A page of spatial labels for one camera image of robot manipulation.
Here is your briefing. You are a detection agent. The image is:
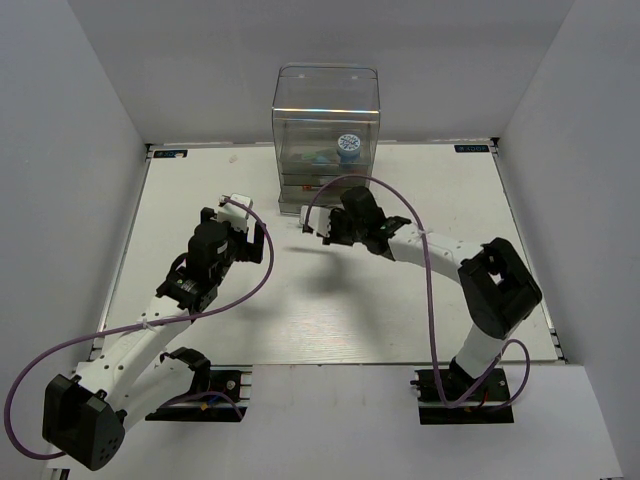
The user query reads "blue highlighter marker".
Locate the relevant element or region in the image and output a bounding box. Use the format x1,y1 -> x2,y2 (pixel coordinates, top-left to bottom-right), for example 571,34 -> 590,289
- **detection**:
313,155 -> 336,165

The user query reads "blue cleaning gel jar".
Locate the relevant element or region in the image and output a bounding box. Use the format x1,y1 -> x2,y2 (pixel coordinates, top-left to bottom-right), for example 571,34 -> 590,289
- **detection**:
336,133 -> 362,164

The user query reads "clear plastic drawer organizer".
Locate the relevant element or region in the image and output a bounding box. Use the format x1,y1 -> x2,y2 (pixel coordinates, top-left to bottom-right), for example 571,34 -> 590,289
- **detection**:
271,63 -> 381,216

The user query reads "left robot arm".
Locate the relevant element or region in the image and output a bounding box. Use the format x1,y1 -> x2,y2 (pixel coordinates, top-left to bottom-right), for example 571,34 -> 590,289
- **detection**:
42,194 -> 272,471

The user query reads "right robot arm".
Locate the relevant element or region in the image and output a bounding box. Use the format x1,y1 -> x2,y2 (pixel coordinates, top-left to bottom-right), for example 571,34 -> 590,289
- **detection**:
300,186 -> 543,399

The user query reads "left blue table label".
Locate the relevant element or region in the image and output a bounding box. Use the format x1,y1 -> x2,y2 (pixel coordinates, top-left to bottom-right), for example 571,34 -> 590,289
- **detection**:
153,149 -> 188,159

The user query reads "blue table label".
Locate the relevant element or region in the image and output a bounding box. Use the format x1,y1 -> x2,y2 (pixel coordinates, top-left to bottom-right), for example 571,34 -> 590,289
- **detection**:
153,149 -> 188,159
454,144 -> 490,153

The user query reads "right blue table label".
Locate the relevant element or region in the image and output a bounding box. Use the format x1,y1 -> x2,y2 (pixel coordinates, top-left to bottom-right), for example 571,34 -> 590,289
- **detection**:
454,144 -> 490,153

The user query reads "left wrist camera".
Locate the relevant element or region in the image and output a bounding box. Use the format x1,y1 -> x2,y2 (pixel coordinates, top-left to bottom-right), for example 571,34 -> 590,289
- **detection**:
215,193 -> 253,233

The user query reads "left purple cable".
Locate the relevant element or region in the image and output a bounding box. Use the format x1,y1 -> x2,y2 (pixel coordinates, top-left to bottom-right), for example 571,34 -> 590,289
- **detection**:
3,196 -> 275,460

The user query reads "purple cable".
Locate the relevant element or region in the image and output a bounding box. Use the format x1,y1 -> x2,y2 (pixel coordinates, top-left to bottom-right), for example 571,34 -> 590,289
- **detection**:
305,175 -> 531,410
3,196 -> 275,460

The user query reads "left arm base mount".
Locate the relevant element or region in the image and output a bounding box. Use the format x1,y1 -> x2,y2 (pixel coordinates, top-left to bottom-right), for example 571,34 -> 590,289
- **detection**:
145,366 -> 253,423

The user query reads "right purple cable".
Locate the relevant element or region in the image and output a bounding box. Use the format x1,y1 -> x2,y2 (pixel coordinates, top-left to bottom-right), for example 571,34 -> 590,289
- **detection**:
305,175 -> 531,410

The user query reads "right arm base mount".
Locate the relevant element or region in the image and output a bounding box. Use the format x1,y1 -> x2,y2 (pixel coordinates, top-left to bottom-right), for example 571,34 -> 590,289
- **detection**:
410,368 -> 514,426

